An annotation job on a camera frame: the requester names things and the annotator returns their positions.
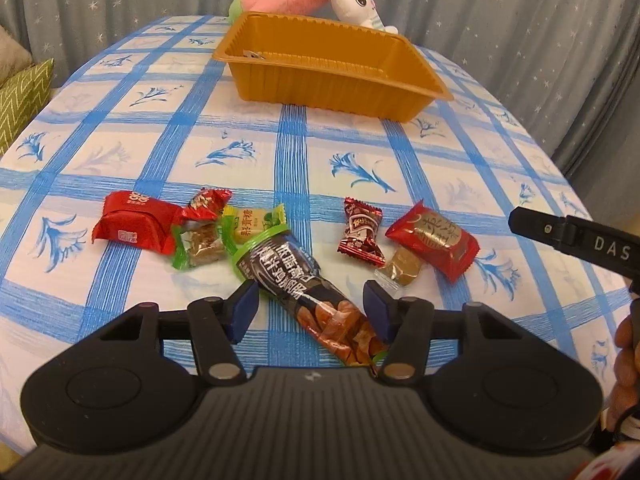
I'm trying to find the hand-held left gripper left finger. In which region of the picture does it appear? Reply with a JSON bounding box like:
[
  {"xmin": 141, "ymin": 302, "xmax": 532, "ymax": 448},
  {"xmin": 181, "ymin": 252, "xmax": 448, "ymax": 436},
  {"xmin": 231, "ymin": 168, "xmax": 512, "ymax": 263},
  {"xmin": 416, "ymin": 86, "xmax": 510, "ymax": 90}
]
[{"xmin": 97, "ymin": 280, "xmax": 259, "ymax": 386}]

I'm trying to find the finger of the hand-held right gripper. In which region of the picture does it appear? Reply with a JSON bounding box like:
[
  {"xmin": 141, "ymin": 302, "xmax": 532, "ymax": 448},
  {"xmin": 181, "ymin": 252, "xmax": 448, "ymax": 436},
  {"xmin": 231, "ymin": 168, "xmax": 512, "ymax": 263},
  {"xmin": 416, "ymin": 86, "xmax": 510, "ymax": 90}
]
[{"xmin": 509, "ymin": 206, "xmax": 569, "ymax": 249}]

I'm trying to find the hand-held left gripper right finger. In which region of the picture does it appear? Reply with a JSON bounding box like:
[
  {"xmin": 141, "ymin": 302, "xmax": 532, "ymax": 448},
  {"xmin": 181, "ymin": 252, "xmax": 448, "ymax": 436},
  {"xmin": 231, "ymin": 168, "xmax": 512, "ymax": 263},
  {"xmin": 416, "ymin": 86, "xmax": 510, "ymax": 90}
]
[{"xmin": 362, "ymin": 280, "xmax": 521, "ymax": 386}]

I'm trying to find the clear-wrapped brown candy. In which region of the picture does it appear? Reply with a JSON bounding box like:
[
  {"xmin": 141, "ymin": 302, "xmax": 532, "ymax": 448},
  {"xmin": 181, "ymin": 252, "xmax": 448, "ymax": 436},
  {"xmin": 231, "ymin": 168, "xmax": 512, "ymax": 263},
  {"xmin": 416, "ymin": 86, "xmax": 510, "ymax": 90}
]
[{"xmin": 375, "ymin": 246, "xmax": 424, "ymax": 288}]

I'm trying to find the black tube snack packet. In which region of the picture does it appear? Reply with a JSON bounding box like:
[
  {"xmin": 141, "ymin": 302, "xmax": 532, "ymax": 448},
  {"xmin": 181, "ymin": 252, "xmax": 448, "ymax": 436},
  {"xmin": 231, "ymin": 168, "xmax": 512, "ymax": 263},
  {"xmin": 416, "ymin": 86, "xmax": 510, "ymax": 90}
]
[{"xmin": 229, "ymin": 229, "xmax": 392, "ymax": 369}]

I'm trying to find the green-wrapped brown candy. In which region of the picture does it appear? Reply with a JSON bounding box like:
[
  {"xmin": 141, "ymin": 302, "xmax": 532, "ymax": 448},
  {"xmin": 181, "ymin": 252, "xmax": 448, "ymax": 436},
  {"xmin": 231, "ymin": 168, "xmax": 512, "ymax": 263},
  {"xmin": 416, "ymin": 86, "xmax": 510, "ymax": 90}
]
[{"xmin": 171, "ymin": 221, "xmax": 227, "ymax": 270}]

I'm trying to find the dark red candy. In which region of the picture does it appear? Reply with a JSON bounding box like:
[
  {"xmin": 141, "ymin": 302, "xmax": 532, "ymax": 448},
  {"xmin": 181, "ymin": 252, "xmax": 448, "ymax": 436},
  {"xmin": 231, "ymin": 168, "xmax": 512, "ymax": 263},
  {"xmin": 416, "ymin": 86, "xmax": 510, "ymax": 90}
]
[{"xmin": 337, "ymin": 197, "xmax": 387, "ymax": 268}]

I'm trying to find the red gold snack packet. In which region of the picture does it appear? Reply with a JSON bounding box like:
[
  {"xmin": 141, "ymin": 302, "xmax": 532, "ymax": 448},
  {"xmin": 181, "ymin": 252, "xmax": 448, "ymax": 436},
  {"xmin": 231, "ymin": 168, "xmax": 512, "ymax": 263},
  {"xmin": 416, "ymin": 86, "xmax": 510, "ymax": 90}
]
[{"xmin": 384, "ymin": 201, "xmax": 480, "ymax": 284}]

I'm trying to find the yellow green candy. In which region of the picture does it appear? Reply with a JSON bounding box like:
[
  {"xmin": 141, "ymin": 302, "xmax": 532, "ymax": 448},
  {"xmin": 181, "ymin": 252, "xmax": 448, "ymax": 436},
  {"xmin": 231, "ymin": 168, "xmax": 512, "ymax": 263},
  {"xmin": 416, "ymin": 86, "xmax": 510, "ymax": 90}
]
[{"xmin": 221, "ymin": 203, "xmax": 286, "ymax": 253}]

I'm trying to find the small red candy wrapper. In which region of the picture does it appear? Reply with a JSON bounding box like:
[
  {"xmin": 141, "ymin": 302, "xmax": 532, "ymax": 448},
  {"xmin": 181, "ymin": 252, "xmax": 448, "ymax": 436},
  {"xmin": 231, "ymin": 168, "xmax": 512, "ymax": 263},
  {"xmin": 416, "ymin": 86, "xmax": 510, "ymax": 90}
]
[{"xmin": 179, "ymin": 187, "xmax": 234, "ymax": 224}]

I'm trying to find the red square snack packet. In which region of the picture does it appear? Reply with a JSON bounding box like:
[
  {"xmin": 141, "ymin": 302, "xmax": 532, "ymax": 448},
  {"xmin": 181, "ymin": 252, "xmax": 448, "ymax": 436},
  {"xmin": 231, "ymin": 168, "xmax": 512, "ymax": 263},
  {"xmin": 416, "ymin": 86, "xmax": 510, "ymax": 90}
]
[{"xmin": 92, "ymin": 190, "xmax": 180, "ymax": 257}]

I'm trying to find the orange plastic tray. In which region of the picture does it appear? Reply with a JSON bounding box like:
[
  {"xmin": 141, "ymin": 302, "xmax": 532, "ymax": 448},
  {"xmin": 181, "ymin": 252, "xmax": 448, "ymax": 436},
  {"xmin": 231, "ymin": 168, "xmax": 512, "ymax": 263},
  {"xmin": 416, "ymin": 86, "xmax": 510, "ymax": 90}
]
[{"xmin": 212, "ymin": 11, "xmax": 454, "ymax": 124}]

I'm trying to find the person's right hand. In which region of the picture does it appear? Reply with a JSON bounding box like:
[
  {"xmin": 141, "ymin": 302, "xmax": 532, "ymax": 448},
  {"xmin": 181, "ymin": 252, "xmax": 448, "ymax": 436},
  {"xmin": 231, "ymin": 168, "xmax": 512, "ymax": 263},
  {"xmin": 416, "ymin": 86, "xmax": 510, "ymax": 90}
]
[{"xmin": 612, "ymin": 300, "xmax": 640, "ymax": 413}]

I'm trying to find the blue checked tablecloth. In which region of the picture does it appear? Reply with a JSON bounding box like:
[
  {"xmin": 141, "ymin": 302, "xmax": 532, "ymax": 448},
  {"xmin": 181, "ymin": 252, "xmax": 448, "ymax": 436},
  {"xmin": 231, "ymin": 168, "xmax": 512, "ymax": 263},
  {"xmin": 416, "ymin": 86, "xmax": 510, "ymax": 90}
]
[{"xmin": 0, "ymin": 13, "xmax": 640, "ymax": 457}]

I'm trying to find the red white clothing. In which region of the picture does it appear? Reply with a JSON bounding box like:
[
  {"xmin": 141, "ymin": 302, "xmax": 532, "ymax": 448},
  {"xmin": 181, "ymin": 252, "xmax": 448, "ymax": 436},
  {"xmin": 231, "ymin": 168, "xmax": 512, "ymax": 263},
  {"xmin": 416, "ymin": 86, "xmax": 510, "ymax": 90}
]
[{"xmin": 575, "ymin": 441, "xmax": 640, "ymax": 480}]

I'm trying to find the grey star curtain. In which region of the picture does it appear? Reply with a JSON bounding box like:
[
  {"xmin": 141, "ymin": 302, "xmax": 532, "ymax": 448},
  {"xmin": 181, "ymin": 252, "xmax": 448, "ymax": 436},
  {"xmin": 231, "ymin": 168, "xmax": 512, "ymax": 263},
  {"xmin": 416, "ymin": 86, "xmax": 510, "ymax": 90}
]
[{"xmin": 0, "ymin": 0, "xmax": 640, "ymax": 181}]

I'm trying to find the white rabbit plush toy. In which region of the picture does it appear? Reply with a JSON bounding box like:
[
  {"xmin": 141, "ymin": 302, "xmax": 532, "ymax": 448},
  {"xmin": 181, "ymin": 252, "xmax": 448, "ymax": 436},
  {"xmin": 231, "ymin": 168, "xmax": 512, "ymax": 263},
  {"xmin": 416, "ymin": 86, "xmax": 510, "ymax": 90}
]
[{"xmin": 316, "ymin": 0, "xmax": 400, "ymax": 35}]

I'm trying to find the green patterned cushion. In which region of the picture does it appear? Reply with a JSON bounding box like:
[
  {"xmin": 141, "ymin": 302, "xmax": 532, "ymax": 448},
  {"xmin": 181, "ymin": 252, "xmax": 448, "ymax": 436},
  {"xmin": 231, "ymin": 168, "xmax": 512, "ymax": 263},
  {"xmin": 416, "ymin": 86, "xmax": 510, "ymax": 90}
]
[{"xmin": 0, "ymin": 58, "xmax": 55, "ymax": 157}]

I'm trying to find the grey cushion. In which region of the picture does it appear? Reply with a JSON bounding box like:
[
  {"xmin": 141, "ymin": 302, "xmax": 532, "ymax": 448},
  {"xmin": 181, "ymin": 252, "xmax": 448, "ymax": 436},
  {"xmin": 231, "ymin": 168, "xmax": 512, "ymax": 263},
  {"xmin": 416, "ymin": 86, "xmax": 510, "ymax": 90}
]
[{"xmin": 0, "ymin": 25, "xmax": 32, "ymax": 82}]

